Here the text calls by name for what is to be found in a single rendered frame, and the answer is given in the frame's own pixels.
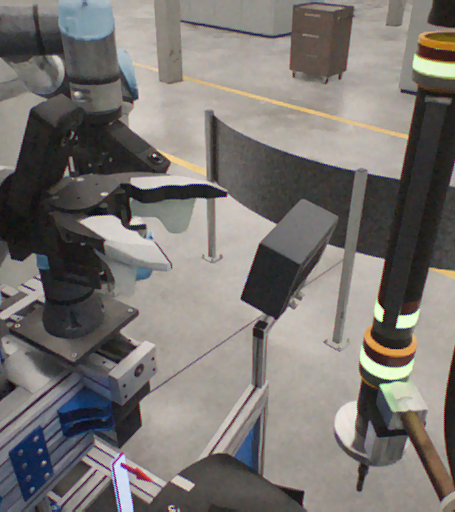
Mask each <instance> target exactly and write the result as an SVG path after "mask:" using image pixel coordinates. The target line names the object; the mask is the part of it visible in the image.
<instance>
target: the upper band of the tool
mask: <svg viewBox="0 0 455 512"><path fill-rule="evenodd" d="M428 36H430V37H429V38H428ZM418 43H420V44H421V45H424V46H428V47H433V48H438V49H446V50H455V31H431V32H424V33H421V34H419V38H418ZM416 56H417V57H419V58H421V60H424V61H427V62H433V63H438V64H446V65H455V62H448V61H440V60H434V59H428V58H425V57H422V56H419V55H418V54H416ZM413 68H414V67H413ZM414 70H415V71H417V72H419V73H421V74H425V75H429V76H434V77H441V78H451V79H455V76H442V75H436V74H429V73H425V72H422V71H419V70H417V69H416V68H414ZM415 84H416V83H415ZM416 85H417V86H418V87H420V88H422V89H424V90H427V91H431V92H437V93H446V94H455V91H450V90H440V89H432V88H428V87H424V86H420V85H418V84H416Z"/></svg>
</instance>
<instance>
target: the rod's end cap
mask: <svg viewBox="0 0 455 512"><path fill-rule="evenodd" d="M389 386H390V390H391V392H393V394H394V396H395V398H396V400H401V401H410V400H409V399H413V398H412V396H411V394H410V392H409V390H408V388H407V385H406V383H404V382H392V383H390V384H389Z"/></svg>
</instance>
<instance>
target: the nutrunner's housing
mask: <svg viewBox="0 0 455 512"><path fill-rule="evenodd" d="M427 23H428V24H431V25H434V26H439V27H446V28H455V0H433V2H432V7H431V9H430V12H429V14H428V21H427ZM378 390H379V389H377V388H374V387H372V386H370V385H368V384H366V383H365V382H364V381H363V380H362V378H361V382H360V388H359V394H358V400H357V405H356V408H357V414H356V420H355V429H356V431H357V433H358V434H359V435H360V436H363V437H364V438H366V436H367V431H368V426H369V421H370V419H369V415H368V413H367V405H368V400H369V399H377V395H378Z"/></svg>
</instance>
